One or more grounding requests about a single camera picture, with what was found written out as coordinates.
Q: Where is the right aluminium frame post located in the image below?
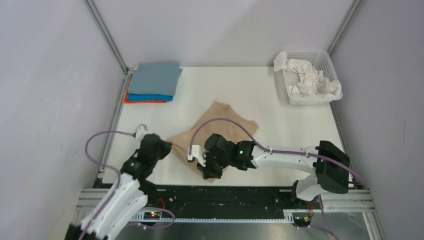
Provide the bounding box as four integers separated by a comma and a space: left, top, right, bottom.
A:
327, 0, 366, 56

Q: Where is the left small circuit board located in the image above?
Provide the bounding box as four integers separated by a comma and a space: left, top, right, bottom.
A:
143, 211, 162, 221

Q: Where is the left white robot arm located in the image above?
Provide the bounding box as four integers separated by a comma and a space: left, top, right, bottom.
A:
64, 133, 173, 240

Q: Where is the white plastic laundry basket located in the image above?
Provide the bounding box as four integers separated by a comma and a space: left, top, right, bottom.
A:
273, 49, 344, 107

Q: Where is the beige t shirt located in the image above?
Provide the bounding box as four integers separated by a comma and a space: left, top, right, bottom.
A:
162, 101, 259, 186

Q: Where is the left aluminium frame post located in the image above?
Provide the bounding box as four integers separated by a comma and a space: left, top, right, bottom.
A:
83, 0, 129, 73

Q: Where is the front aluminium rail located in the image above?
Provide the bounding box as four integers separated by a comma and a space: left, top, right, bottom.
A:
75, 188, 377, 223

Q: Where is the right small circuit board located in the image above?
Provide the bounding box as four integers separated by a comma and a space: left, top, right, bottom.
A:
293, 216, 312, 228

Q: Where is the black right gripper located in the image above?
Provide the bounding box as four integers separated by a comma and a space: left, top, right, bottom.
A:
197, 151, 231, 180

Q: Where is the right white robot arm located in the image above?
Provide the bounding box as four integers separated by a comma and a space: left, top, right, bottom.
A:
187, 133, 350, 209

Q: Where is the aluminium frame post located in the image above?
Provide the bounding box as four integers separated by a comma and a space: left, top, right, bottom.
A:
327, 0, 366, 56
83, 0, 129, 73

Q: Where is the small circuit board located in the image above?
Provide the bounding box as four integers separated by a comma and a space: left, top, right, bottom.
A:
293, 216, 312, 228
143, 211, 162, 221

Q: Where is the grey-blue folded t shirt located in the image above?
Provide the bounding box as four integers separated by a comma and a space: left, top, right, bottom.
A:
128, 62, 183, 96

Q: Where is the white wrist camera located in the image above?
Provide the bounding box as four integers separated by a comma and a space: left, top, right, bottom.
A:
186, 145, 206, 167
133, 123, 150, 142

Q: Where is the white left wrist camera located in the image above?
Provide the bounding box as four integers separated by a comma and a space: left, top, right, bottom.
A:
133, 123, 150, 142

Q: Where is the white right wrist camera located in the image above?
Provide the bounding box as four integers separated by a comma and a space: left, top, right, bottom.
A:
186, 145, 206, 167

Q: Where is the white crumpled t shirt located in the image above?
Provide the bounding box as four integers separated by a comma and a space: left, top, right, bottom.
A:
273, 50, 343, 100

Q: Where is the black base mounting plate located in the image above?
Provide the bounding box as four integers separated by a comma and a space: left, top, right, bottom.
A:
148, 185, 320, 222

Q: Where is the orange folded t shirt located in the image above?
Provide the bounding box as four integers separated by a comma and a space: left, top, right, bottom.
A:
123, 74, 166, 104

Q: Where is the bright blue folded t shirt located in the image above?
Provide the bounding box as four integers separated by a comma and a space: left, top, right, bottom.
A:
128, 94, 174, 102

